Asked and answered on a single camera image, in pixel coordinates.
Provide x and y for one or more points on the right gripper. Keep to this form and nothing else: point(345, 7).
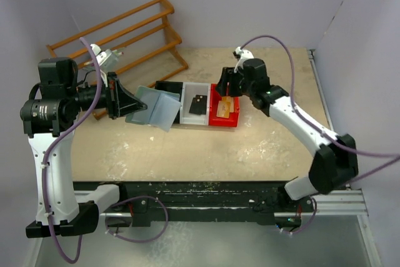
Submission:
point(228, 82)

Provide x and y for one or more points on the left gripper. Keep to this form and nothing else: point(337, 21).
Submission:
point(112, 95)

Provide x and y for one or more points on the gold card from holder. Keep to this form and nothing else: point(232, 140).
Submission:
point(223, 110)

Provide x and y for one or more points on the green card holder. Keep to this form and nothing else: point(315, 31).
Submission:
point(162, 108)

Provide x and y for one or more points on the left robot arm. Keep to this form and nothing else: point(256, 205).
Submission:
point(49, 119)

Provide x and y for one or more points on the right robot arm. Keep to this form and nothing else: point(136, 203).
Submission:
point(334, 161)

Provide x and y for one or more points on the orange credit card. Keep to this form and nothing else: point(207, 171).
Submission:
point(229, 100)

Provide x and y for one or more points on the black credit card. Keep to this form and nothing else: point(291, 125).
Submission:
point(198, 108)
point(199, 98)

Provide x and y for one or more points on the red plastic bin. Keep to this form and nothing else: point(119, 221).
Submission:
point(214, 98)

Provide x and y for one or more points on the white plastic bin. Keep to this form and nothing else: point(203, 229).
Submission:
point(189, 92)

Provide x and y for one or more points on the black plastic bin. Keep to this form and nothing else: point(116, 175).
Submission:
point(171, 87)

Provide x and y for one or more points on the wooden rack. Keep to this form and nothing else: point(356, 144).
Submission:
point(147, 39)

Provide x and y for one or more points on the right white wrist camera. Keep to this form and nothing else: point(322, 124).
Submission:
point(241, 55)

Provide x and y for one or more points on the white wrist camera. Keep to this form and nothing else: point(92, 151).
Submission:
point(106, 59)
point(241, 55)

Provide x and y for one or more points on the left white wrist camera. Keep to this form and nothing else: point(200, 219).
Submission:
point(106, 59)

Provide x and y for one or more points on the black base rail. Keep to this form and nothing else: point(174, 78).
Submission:
point(261, 202)

